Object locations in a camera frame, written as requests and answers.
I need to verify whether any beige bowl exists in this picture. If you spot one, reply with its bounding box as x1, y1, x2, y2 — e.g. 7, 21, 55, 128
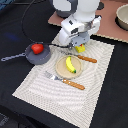
116, 4, 128, 31

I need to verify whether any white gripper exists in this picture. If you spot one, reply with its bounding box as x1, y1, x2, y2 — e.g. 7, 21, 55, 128
59, 16, 101, 47

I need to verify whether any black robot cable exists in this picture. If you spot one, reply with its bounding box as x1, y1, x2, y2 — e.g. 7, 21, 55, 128
20, 0, 68, 48

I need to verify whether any yellow butter box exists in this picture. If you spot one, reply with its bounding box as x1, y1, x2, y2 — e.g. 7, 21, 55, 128
75, 44, 85, 53

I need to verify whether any knife with wooden handle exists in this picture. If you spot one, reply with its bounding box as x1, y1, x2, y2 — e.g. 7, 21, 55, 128
59, 50, 97, 63

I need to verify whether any white woven placemat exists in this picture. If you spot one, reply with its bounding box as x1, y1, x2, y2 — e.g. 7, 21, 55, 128
13, 40, 114, 128

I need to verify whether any brown wooden board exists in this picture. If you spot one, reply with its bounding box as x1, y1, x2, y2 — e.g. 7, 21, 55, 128
48, 0, 128, 42

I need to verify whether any grey pot with long handle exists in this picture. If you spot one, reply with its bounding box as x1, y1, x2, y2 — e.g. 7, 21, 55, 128
2, 44, 51, 65

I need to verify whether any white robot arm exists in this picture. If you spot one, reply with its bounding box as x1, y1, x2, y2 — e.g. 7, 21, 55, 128
49, 0, 101, 48

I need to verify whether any fork with wooden handle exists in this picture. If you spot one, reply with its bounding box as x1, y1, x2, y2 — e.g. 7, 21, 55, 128
44, 71, 85, 90

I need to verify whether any yellow toy banana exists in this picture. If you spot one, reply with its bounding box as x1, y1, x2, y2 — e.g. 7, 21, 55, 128
66, 56, 76, 73

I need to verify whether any round tan wooden plate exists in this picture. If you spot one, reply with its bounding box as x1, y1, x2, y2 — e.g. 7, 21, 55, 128
55, 55, 83, 79

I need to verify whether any red toy tomato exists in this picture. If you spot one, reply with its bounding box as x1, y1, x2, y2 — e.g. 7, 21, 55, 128
31, 44, 44, 54

